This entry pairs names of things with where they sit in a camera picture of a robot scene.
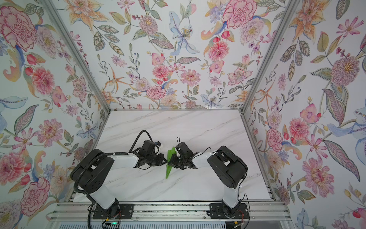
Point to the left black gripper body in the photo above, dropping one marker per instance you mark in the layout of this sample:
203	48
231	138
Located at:
148	158

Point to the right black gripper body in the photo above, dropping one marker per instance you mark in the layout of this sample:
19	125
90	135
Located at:
183	161

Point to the green square paper sheet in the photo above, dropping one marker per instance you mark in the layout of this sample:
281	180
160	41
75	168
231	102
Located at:
170	154

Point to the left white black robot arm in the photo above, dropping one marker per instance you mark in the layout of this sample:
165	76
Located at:
90	174

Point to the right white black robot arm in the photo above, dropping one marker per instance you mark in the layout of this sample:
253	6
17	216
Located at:
229	168

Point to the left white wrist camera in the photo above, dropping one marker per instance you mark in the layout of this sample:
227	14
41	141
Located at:
157	145

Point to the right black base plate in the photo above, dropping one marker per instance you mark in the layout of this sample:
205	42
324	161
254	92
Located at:
222	211

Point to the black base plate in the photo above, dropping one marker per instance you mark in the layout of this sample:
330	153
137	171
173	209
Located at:
222	211
122	211

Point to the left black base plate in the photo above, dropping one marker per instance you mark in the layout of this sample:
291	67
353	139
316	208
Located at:
122	211

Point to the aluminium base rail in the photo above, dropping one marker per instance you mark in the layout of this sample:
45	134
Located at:
171	211

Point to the white perforated cable tray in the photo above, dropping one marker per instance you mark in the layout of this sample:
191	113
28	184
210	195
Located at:
144	225

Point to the left aluminium corner post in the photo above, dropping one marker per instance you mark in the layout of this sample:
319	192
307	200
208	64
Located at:
65	35

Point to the aluminium corner post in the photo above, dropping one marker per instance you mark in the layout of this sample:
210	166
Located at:
268	58
65	35

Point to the right aluminium corner post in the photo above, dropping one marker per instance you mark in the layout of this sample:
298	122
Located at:
268	58

